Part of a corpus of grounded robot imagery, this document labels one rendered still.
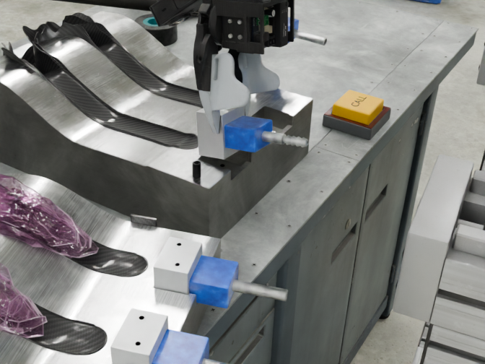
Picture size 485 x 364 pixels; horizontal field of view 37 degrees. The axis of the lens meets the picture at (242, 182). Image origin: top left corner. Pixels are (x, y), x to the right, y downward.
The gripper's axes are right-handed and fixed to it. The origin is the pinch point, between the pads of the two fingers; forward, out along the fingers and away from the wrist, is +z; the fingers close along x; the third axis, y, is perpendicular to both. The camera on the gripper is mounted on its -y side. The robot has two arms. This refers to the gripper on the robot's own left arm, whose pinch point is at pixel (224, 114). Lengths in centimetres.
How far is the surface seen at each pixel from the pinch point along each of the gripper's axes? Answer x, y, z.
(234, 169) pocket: 1.8, 0.0, 7.5
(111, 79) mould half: 5.8, -22.2, -0.1
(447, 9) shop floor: 314, -63, 42
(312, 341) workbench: 35, -4, 55
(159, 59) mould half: 15.5, -21.2, -0.8
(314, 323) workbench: 34, -4, 51
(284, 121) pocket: 13.4, 0.8, 4.7
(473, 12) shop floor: 318, -50, 43
